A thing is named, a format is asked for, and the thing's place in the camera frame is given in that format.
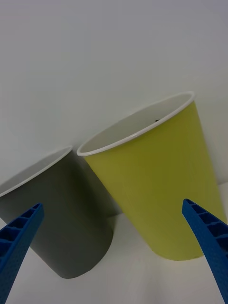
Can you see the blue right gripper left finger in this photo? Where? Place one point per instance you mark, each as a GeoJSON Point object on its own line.
{"type": "Point", "coordinates": [21, 237]}

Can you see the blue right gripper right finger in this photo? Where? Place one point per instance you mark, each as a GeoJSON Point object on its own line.
{"type": "Point", "coordinates": [209, 232]}

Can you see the grey plastic waste bin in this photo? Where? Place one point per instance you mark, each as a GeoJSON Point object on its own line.
{"type": "Point", "coordinates": [71, 213]}

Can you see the yellow-green plastic waste bin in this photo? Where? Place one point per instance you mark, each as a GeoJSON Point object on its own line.
{"type": "Point", "coordinates": [154, 178]}

